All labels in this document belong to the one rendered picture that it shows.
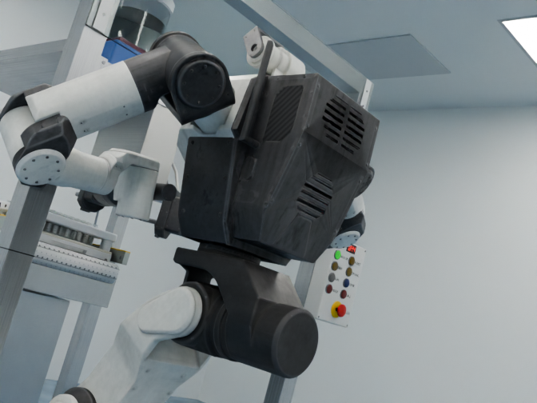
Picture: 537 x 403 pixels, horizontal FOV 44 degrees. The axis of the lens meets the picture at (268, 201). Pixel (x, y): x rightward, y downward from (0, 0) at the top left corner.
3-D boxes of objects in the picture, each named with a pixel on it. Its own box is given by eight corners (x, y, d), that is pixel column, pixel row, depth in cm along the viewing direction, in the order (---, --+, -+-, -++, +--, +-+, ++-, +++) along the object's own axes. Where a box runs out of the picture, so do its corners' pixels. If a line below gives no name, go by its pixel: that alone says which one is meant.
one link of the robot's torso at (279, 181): (361, 292, 121) (405, 112, 127) (238, 244, 97) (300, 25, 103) (247, 269, 141) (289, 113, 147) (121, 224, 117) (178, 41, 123)
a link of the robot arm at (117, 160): (137, 204, 132) (81, 191, 122) (145, 161, 133) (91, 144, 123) (158, 207, 128) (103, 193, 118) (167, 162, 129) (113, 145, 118)
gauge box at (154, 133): (165, 191, 169) (186, 118, 172) (132, 177, 161) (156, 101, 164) (116, 185, 183) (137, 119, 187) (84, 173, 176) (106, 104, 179)
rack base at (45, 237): (-25, 225, 164) (-22, 215, 165) (59, 249, 182) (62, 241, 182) (21, 235, 148) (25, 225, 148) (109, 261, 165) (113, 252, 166)
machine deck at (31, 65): (185, 121, 172) (189, 108, 172) (61, 54, 145) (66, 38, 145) (62, 123, 214) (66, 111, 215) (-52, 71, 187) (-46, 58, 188)
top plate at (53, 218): (-18, 205, 165) (-16, 197, 166) (65, 232, 183) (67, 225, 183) (29, 214, 149) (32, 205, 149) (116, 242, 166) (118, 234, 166)
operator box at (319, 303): (348, 328, 211) (367, 249, 215) (316, 318, 199) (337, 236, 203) (332, 324, 215) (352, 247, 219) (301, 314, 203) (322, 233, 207)
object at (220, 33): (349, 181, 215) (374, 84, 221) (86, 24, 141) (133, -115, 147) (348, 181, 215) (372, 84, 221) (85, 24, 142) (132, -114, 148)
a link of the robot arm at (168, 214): (165, 183, 157) (212, 195, 155) (177, 193, 167) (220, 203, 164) (149, 233, 155) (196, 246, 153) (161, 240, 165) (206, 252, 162)
